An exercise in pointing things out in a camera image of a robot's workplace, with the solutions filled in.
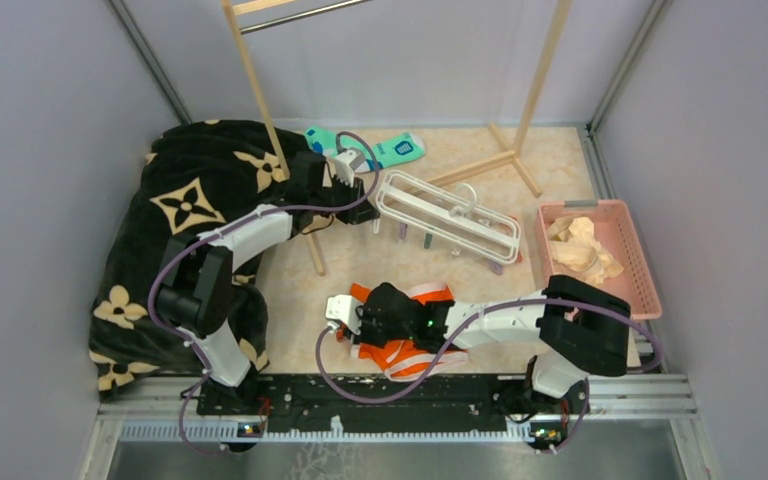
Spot wooden drying rack frame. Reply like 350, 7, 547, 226
220, 0, 574, 278

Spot beige cloth in basket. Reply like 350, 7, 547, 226
546, 216, 625, 286

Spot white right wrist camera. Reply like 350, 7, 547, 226
325, 294, 363, 335

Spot green patterned sock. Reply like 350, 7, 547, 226
302, 125, 426, 173

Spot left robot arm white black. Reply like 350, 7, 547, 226
147, 147, 382, 414

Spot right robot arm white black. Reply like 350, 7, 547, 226
346, 275, 631, 412

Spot black floral blanket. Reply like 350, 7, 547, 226
88, 120, 325, 401

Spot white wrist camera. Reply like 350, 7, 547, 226
333, 148, 366, 187
325, 294, 363, 335

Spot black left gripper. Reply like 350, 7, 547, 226
309, 171, 379, 224

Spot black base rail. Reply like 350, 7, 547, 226
196, 374, 590, 451

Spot pink perforated plastic basket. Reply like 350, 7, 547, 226
534, 200, 663, 322

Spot white plastic clip hanger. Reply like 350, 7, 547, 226
374, 170, 522, 265

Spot orange underwear white trim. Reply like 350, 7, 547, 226
336, 282, 469, 382

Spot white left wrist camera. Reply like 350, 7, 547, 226
333, 148, 366, 187

